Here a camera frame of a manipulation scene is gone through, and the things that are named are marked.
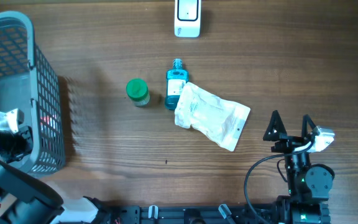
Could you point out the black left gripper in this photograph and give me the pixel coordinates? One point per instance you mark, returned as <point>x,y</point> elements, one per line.
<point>27,147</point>

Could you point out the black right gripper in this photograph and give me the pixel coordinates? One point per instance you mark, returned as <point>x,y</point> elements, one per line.
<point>288,142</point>

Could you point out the beige plastic food pouch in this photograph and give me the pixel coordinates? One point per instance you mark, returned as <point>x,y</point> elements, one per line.
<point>221,121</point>

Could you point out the blue mouthwash bottle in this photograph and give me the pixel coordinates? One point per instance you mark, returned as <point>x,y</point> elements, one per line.
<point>176,78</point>

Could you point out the green lid jar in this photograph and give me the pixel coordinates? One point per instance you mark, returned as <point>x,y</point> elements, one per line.
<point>138,91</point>

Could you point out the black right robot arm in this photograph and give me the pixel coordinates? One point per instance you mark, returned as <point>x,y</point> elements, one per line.
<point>308,184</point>

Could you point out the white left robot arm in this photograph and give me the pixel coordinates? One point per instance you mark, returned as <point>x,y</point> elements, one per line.
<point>25,199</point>

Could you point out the white barcode scanner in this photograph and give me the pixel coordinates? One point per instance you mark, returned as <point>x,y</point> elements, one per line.
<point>187,18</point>

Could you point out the grey plastic shopping basket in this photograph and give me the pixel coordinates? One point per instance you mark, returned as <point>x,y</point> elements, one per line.
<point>29,83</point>

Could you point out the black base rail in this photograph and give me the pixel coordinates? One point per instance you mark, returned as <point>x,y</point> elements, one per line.
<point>260,213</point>

